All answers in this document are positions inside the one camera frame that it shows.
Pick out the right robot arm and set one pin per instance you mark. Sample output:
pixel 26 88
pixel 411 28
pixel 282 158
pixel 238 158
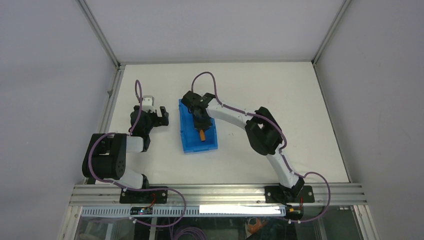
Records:
pixel 263 133

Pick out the white slotted cable duct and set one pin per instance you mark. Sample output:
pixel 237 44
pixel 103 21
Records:
pixel 188 211

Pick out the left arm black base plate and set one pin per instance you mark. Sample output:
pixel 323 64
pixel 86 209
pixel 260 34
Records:
pixel 155 196

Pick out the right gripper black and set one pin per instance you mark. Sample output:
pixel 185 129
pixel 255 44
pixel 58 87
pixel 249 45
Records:
pixel 198 126

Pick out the aluminium frame post left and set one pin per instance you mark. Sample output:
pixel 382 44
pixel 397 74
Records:
pixel 86 10

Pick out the orange object below table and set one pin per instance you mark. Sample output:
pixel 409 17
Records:
pixel 254 224

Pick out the blue plastic bin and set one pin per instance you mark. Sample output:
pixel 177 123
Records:
pixel 190 137

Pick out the aluminium frame rail front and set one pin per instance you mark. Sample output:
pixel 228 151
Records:
pixel 334 194

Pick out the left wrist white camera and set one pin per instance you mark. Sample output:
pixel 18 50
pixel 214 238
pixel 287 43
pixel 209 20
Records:
pixel 147 104

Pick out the orange black handled screwdriver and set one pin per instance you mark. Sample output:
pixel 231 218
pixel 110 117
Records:
pixel 202 135

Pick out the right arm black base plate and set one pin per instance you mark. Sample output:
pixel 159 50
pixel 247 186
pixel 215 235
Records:
pixel 275 195

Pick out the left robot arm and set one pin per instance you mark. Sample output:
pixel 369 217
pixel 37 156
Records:
pixel 106 155

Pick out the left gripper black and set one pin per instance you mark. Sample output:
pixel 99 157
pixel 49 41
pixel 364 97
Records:
pixel 161 121

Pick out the aluminium frame post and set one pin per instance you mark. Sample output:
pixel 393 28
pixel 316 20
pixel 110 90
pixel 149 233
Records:
pixel 86 10
pixel 330 32

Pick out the aluminium frame post right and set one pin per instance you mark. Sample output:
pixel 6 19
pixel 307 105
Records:
pixel 330 32

